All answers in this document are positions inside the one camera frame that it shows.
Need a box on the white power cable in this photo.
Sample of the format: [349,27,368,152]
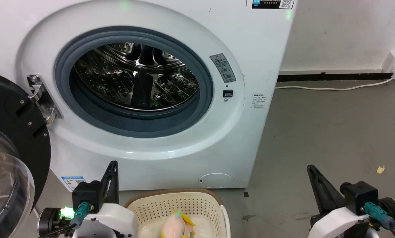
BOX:
[275,72,395,91]

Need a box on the cream perforated laundry basket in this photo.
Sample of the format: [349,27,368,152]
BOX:
[124,189,231,238]

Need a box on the pale pink yellow garment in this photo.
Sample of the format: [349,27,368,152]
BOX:
[161,209,196,238]

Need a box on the black QR code label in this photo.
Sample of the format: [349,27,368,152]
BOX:
[252,0,295,10]

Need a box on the white front-load washing machine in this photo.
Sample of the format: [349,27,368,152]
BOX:
[0,0,298,192]

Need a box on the grey warning sticker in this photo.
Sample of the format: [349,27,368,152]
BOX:
[210,53,236,83]

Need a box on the teal plug left camera cable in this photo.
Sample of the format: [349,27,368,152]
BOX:
[37,202,91,238]

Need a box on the stainless steel washer drum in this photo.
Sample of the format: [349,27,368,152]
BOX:
[73,42,199,111]

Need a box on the black white baseboard strip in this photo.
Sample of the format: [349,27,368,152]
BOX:
[277,68,395,82]

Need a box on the teal plug right camera cable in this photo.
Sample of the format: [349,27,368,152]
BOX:
[364,202,395,238]

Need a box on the grey rubber door gasket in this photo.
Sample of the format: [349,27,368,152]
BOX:
[54,26,214,139]

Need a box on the round white filter cover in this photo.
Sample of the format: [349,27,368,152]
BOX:
[199,173,234,188]

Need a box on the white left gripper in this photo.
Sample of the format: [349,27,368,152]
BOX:
[37,161,139,238]

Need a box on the black round washer door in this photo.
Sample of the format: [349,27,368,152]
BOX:
[0,70,52,238]

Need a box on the blue white energy label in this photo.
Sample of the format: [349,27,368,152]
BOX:
[61,176,86,192]

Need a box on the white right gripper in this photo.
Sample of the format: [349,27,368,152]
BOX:
[307,165,395,238]

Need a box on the small printed text sticker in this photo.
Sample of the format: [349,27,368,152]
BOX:
[251,94,266,110]

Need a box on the teal plug camera cable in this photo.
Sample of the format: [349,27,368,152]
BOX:
[37,202,91,238]
[364,202,395,238]

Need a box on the chrome door hinge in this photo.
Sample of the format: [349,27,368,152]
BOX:
[27,75,64,125]

